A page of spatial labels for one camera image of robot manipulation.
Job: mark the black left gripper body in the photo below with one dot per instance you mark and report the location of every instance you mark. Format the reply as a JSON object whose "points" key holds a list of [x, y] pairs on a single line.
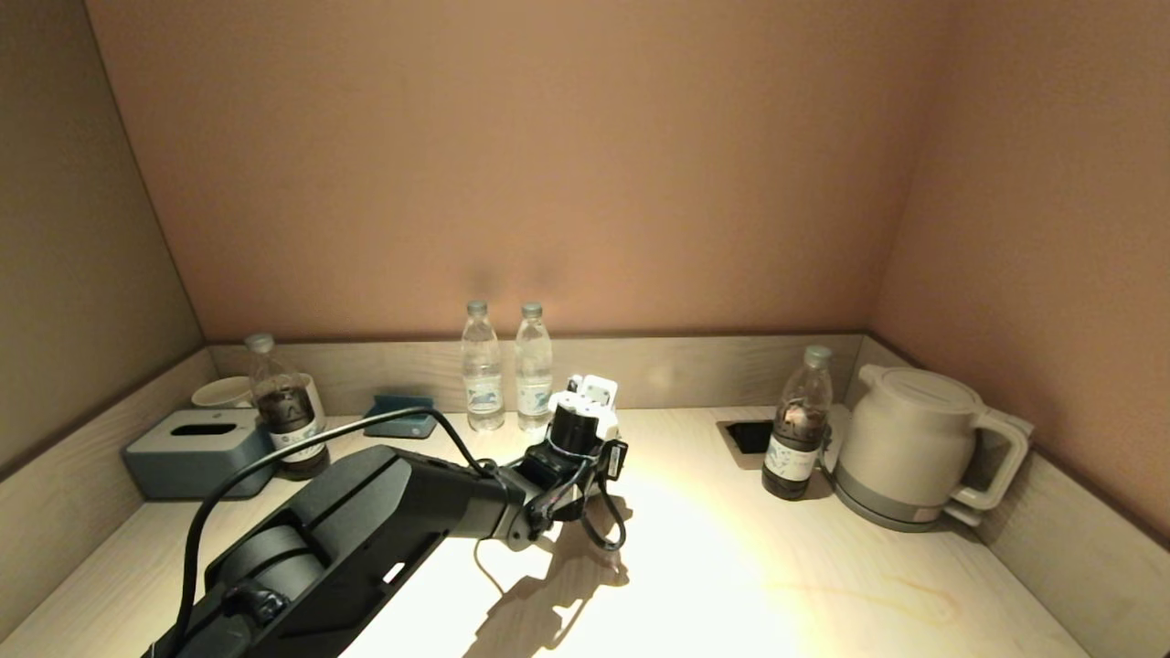
{"points": [[571, 475]]}

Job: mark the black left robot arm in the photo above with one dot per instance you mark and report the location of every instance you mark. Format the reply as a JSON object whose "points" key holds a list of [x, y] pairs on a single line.
{"points": [[366, 521]]}

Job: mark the clear water bottle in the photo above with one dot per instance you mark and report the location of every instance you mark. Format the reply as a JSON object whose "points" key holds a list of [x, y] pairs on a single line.
{"points": [[482, 375], [534, 375]]}

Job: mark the small blue tray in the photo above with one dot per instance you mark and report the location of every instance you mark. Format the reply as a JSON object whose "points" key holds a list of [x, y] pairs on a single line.
{"points": [[402, 423]]}

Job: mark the black recessed desk socket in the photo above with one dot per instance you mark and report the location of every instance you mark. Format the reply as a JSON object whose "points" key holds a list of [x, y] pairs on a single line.
{"points": [[749, 439]]}

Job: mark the dark tea bottle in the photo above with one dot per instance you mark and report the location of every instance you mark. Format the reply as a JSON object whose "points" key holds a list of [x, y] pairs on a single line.
{"points": [[291, 420], [797, 429]]}

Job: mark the grey kettle base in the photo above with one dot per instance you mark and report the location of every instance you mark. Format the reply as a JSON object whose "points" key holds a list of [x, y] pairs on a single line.
{"points": [[877, 512]]}

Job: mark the cream electric kettle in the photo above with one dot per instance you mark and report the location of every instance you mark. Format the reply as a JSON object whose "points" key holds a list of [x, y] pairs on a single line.
{"points": [[900, 429]]}

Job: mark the white ceramic cup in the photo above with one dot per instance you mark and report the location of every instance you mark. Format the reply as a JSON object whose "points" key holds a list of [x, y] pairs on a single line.
{"points": [[222, 393]]}

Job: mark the blue-grey tissue box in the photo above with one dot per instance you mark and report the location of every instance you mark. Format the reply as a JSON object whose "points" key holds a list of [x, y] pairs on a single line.
{"points": [[196, 461]]}

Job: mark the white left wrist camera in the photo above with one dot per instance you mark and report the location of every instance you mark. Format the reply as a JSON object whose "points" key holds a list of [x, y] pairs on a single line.
{"points": [[599, 393]]}

